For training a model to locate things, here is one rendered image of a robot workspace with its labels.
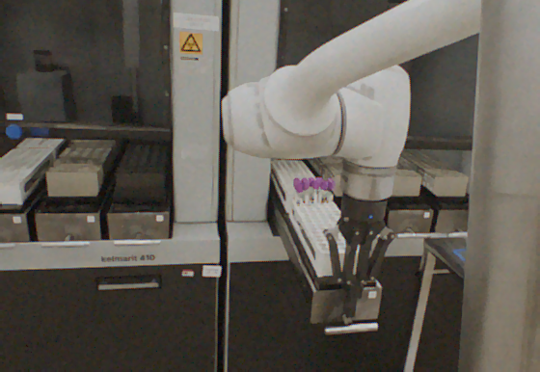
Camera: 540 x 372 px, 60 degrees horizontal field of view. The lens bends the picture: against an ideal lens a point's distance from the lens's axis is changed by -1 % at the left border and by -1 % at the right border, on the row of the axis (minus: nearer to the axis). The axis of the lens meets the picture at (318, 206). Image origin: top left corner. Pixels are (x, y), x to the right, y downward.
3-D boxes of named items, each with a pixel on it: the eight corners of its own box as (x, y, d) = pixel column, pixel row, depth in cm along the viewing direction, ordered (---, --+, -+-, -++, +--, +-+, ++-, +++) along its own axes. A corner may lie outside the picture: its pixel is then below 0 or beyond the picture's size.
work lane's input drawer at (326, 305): (259, 196, 149) (261, 169, 146) (302, 196, 152) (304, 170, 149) (314, 339, 84) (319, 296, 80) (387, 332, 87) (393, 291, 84)
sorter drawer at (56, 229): (93, 159, 168) (91, 134, 165) (133, 159, 172) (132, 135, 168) (31, 251, 103) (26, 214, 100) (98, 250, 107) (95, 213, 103)
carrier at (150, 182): (165, 193, 120) (165, 171, 118) (165, 196, 118) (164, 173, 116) (117, 193, 117) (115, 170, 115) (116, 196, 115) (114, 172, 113)
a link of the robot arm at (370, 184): (335, 152, 79) (331, 185, 81) (352, 168, 71) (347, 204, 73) (385, 153, 82) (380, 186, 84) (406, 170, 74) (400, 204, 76)
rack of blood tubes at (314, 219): (287, 220, 115) (289, 197, 113) (327, 220, 118) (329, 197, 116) (317, 282, 89) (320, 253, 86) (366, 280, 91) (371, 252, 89)
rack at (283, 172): (268, 179, 144) (270, 159, 141) (300, 179, 146) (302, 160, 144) (286, 217, 117) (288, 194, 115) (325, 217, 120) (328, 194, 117)
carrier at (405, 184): (416, 194, 138) (419, 174, 136) (418, 196, 137) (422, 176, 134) (379, 193, 135) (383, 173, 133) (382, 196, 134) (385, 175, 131)
